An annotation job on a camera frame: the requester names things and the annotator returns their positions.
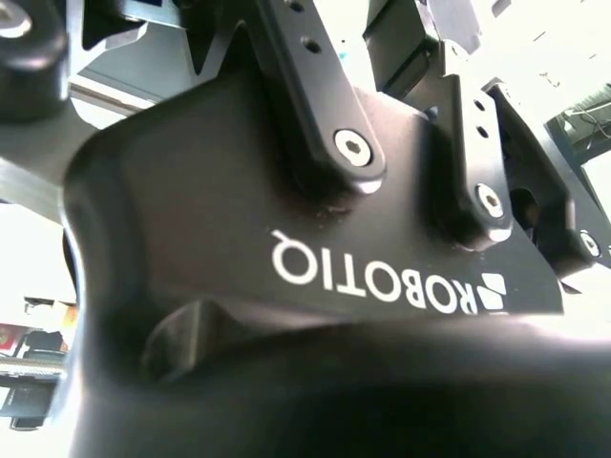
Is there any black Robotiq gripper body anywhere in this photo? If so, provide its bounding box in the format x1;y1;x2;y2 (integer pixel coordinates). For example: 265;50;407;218
60;61;611;458

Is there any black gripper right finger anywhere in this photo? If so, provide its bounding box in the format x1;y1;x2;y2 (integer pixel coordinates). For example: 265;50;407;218
427;40;603;282

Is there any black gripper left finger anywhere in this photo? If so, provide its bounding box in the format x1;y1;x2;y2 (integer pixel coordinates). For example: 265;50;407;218
0;0;386;197

